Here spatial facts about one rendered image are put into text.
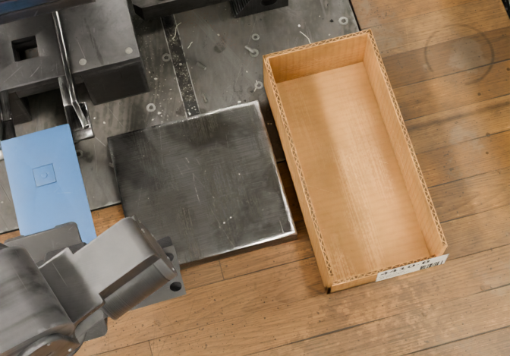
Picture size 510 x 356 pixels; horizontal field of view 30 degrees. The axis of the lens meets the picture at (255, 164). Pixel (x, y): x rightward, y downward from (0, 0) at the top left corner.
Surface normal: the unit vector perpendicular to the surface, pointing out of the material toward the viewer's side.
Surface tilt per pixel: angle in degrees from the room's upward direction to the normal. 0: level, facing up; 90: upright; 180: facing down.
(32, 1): 90
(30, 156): 1
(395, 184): 0
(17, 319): 20
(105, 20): 0
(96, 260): 9
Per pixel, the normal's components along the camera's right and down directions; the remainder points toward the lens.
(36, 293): 0.53, -0.63
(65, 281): -0.15, -0.28
